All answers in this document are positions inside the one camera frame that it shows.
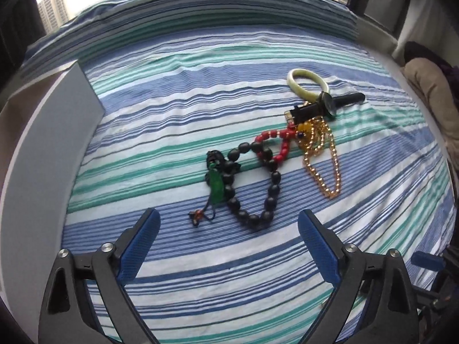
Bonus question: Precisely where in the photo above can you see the amber bead bracelet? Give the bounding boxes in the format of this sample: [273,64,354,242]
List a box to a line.
[296,122,328,151]

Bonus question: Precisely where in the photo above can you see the green jade pendant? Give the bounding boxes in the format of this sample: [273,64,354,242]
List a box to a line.
[188,150,227,227]

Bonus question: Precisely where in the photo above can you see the pale green jade bangle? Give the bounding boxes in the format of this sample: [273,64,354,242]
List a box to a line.
[287,68,330,103]

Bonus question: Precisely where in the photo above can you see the black wristwatch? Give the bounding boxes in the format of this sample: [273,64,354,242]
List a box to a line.
[285,92,365,121]

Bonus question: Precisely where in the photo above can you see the blue green striped bed sheet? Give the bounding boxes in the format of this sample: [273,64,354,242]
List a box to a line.
[20,0,453,344]

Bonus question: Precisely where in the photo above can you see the red bead bracelet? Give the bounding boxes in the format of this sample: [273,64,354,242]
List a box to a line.
[255,126,298,163]

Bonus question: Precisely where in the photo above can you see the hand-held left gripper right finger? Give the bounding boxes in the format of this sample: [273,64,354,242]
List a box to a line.
[297,210,420,344]

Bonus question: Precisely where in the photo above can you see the beige cushion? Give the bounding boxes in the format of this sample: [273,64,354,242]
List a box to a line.
[401,57,459,146]

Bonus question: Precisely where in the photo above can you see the grey cardboard box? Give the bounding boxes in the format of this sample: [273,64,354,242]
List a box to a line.
[0,61,105,316]

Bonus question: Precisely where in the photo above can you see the black bead bracelet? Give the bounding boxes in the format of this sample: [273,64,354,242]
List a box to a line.
[222,142,282,225]

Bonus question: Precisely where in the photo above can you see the high-rise buildings outside window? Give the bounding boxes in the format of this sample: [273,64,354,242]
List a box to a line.
[38,0,359,34]

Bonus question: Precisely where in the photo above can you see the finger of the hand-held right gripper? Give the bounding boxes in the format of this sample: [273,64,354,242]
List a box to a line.
[412,252,446,271]

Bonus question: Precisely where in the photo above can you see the gold bead necklace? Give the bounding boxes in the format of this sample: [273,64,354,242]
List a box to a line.
[301,118,342,199]

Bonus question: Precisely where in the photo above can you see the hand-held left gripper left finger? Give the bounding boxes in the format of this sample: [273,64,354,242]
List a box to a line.
[38,207,162,344]

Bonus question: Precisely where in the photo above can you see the dark purple cloth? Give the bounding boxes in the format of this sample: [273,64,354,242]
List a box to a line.
[404,41,459,77]

